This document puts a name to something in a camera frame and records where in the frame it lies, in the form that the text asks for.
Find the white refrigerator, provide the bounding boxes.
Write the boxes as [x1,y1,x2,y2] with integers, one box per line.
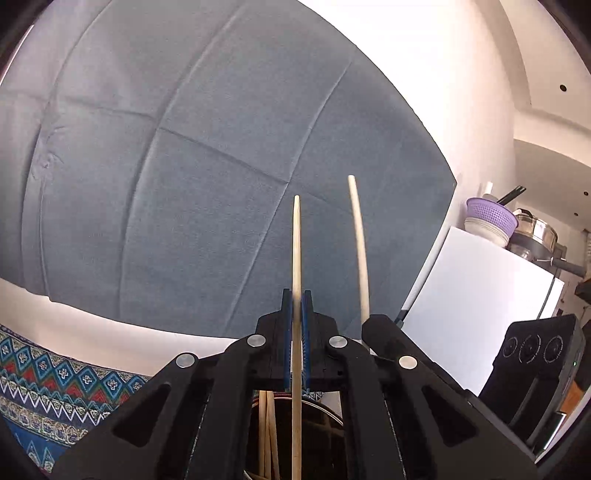
[401,226,566,398]

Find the blue patterned tablecloth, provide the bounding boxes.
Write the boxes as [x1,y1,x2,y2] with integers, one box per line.
[0,325,153,476]

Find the stack of white bowls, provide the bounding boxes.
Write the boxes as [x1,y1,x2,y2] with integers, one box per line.
[464,217,511,248]

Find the stainless steel pot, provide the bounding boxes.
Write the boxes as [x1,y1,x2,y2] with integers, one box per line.
[510,209,560,260]

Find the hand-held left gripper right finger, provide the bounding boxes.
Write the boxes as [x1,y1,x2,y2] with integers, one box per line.
[301,289,539,480]

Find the grey-blue backdrop cloth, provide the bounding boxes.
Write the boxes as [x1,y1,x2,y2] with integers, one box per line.
[0,0,458,340]

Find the black cylindrical utensil holder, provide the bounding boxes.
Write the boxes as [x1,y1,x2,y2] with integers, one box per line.
[244,391,348,480]

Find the bunch of wooden chopsticks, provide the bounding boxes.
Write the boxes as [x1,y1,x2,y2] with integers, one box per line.
[257,390,281,480]

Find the slender wooden chopstick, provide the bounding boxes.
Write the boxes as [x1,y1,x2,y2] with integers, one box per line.
[347,174,372,325]
[292,195,303,480]

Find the black cooking chopsticks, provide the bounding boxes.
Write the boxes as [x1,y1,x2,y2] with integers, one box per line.
[496,185,527,206]

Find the purple colander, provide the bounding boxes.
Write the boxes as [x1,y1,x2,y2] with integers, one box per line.
[465,198,518,241]

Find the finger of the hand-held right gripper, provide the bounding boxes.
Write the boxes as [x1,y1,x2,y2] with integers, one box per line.
[361,314,417,360]

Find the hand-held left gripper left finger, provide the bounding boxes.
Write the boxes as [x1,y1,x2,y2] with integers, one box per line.
[51,288,294,480]

